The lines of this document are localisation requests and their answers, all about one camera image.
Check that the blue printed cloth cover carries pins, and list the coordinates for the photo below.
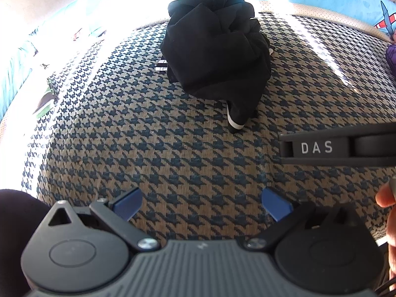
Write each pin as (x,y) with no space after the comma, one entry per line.
(340,0)

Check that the blue beige houndstooth blanket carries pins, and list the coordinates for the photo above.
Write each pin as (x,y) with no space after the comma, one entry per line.
(154,145)

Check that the person's right hand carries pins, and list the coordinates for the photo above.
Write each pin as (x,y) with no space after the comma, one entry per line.
(383,198)

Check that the pale pink cloth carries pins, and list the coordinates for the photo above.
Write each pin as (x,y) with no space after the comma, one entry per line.
(393,36)

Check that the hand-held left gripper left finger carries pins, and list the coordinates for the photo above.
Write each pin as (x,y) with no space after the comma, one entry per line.
(128,202)

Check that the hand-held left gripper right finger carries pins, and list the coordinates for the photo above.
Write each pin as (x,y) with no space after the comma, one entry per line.
(277,204)

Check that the green and dark object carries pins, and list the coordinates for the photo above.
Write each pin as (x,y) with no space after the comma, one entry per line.
(49,99)

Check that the black shirt with red print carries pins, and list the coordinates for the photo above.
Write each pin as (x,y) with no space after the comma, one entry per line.
(210,52)

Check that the purple patterned cloth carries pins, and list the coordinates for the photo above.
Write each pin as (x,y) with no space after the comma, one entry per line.
(392,54)

